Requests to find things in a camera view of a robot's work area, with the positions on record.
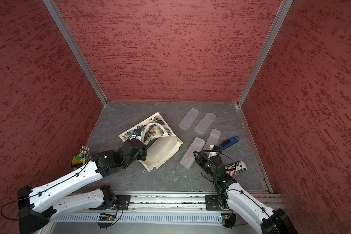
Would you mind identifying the frosted translucent pencil case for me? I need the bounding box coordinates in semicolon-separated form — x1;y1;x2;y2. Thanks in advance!
195;112;216;134

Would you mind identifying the yellow pencil cup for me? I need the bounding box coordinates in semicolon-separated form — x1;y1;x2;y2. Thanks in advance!
71;146;91;170

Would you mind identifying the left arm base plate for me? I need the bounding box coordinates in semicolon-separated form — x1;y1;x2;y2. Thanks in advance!
90;195;131;211

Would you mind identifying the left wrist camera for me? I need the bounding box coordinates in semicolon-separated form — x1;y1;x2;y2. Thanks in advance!
131;128;142;140

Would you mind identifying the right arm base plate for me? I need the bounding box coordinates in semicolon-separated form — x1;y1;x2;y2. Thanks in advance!
205;195;229;211

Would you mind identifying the cream canvas tote bag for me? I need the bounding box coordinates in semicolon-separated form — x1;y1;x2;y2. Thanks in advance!
119;112;183;172

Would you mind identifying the blue black stapler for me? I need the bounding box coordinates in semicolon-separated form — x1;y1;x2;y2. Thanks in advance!
219;136;239;150

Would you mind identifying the aluminium front rail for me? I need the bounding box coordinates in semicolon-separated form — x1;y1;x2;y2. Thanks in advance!
55;191;284;213

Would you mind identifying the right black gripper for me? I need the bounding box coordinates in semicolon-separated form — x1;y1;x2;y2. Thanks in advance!
193;152;217;180

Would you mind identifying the right small circuit board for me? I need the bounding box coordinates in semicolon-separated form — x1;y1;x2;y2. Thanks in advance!
219;214;230;222

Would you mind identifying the small circuit board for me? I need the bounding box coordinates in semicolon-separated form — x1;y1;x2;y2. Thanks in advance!
219;214;230;222
98;213;117;222

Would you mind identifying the left small circuit board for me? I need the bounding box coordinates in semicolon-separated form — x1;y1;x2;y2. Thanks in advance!
98;213;117;222

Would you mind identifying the left aluminium corner post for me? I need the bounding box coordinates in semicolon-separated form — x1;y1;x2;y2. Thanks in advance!
43;0;108;107

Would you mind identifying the red white striped sock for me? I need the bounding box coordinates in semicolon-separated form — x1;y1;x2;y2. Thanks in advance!
225;161;247;176

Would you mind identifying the right aluminium corner post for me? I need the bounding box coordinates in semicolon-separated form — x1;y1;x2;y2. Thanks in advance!
237;0;293;108

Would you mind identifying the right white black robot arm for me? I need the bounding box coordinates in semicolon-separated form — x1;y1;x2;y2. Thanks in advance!
194;150;298;234

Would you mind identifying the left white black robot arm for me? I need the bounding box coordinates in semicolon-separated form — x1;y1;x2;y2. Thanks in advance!
18;139;147;234

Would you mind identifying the aluminium corner post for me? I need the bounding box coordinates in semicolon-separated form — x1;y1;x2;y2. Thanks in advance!
43;0;108;107
237;0;293;108

